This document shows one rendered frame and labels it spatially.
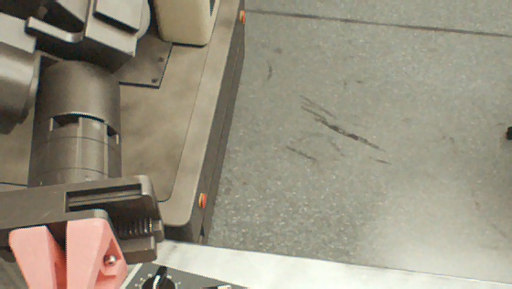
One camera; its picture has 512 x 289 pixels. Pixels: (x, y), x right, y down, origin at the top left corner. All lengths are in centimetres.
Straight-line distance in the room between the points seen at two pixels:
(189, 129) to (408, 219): 69
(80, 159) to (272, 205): 120
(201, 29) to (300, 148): 51
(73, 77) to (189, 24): 96
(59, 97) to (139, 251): 11
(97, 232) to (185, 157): 87
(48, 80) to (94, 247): 14
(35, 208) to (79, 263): 4
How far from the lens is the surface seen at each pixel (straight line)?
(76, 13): 39
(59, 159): 34
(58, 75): 39
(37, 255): 31
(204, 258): 60
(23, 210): 32
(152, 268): 57
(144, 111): 125
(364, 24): 205
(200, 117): 123
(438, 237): 155
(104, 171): 34
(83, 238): 30
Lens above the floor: 130
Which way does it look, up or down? 57 degrees down
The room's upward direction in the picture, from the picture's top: 2 degrees clockwise
